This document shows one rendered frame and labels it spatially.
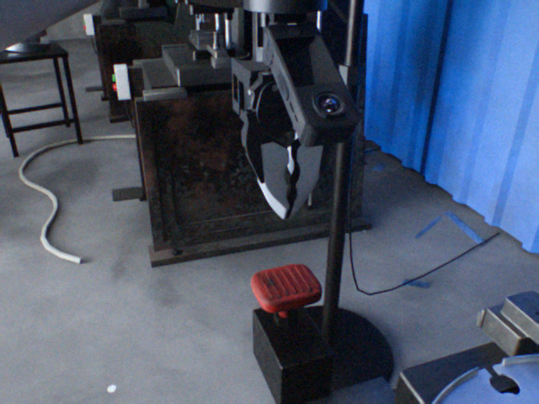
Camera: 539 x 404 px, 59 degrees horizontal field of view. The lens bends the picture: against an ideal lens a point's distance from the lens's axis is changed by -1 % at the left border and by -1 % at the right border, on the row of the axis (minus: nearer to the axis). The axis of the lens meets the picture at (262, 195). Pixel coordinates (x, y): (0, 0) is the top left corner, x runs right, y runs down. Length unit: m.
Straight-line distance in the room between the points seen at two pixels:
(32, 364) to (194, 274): 0.60
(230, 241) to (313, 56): 1.56
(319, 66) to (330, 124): 0.06
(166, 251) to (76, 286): 0.34
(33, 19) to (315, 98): 0.23
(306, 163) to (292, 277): 0.14
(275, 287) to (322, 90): 0.23
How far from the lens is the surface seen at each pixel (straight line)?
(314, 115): 0.36
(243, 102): 0.48
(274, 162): 0.45
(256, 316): 0.57
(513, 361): 0.46
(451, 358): 0.56
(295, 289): 0.52
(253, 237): 1.94
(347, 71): 1.07
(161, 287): 1.77
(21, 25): 0.19
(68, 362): 1.59
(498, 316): 0.58
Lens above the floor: 1.09
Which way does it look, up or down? 28 degrees down
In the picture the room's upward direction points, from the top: straight up
